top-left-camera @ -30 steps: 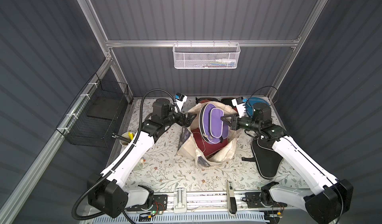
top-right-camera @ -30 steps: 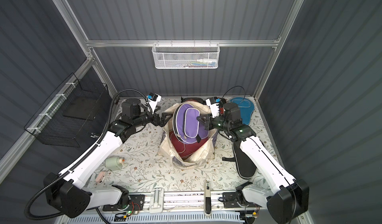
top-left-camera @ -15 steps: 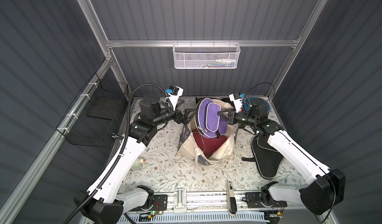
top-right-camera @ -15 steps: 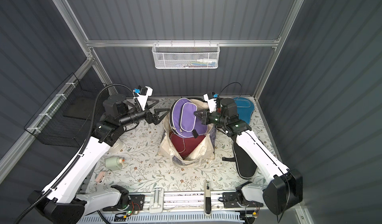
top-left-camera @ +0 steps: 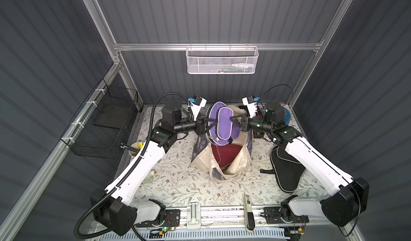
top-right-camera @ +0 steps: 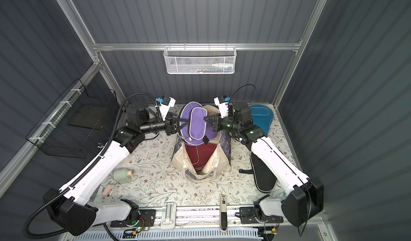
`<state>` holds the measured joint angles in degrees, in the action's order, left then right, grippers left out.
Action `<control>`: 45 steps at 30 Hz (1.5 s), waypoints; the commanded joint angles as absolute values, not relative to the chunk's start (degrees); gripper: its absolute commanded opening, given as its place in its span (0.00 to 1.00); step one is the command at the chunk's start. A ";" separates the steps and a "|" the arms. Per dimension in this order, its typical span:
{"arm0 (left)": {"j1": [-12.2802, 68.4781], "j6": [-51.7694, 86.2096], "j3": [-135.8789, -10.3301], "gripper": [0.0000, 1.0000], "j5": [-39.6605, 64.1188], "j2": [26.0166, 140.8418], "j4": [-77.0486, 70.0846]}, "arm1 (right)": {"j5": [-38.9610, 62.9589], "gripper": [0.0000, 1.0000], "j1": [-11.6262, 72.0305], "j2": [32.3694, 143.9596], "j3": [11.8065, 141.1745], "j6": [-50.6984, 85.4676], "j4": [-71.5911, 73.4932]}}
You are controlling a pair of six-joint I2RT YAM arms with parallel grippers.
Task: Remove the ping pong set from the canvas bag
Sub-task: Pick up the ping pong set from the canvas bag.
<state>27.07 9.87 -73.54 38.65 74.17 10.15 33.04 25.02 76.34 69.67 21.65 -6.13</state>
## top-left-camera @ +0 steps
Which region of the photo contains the cream canvas tote bag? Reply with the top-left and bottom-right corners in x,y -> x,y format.
190,101 -> 253,183

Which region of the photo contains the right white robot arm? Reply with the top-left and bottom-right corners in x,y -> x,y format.
230,114 -> 369,227

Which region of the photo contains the purple pouch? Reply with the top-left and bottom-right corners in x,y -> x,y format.
206,101 -> 241,146

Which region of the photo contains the blue paddle case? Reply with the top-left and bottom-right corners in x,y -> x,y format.
284,108 -> 291,125

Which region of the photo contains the white wire wall basket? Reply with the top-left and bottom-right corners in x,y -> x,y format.
185,45 -> 259,75

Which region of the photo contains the white vented floor panel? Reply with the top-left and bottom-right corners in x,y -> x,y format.
138,227 -> 291,241

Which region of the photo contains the black white handheld device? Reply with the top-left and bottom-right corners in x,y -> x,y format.
244,194 -> 255,233

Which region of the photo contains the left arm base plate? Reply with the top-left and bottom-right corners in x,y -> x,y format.
136,209 -> 181,228

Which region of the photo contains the black paddle case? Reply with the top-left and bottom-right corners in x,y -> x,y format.
260,145 -> 306,193

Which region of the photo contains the right thin black cable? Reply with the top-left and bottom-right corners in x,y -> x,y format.
258,84 -> 294,105

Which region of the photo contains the maroon red paddle case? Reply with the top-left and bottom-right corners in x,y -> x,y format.
211,144 -> 243,169

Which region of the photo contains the left black corrugated cable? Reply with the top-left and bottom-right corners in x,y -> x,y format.
73,92 -> 193,241

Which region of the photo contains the white bracket on rail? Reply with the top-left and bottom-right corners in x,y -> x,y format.
186,202 -> 201,230

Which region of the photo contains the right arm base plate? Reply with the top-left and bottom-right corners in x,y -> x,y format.
260,206 -> 287,225

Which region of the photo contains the black wire side basket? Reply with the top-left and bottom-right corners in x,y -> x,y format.
61,82 -> 139,159

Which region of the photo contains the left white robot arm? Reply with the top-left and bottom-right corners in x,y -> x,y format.
91,118 -> 216,236

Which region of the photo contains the red black ping pong set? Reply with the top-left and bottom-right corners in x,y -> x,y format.
253,130 -> 265,138

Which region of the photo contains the cup with yellow item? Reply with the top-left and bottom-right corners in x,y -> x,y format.
129,142 -> 143,157

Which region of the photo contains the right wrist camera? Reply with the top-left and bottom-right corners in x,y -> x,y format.
242,95 -> 260,118

